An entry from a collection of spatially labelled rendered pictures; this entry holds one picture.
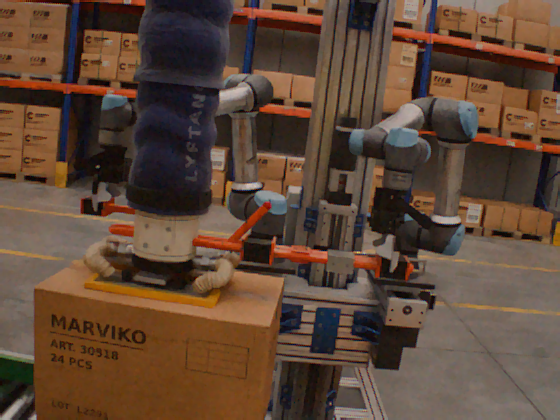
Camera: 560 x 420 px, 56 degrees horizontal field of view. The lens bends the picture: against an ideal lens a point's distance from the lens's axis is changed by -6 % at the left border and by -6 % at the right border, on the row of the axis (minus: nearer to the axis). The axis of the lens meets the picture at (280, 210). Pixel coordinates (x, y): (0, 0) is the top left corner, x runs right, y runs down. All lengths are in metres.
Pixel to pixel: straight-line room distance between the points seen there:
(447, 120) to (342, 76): 0.47
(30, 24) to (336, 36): 7.62
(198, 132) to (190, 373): 0.59
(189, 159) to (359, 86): 0.91
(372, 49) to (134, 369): 1.38
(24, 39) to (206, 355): 8.32
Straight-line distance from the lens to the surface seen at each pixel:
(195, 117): 1.39
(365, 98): 2.11
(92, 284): 1.46
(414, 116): 1.81
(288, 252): 1.44
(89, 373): 1.50
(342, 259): 1.44
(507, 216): 9.51
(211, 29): 1.39
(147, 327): 1.38
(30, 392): 2.06
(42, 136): 9.29
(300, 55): 9.90
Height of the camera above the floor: 1.57
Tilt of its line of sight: 10 degrees down
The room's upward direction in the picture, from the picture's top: 7 degrees clockwise
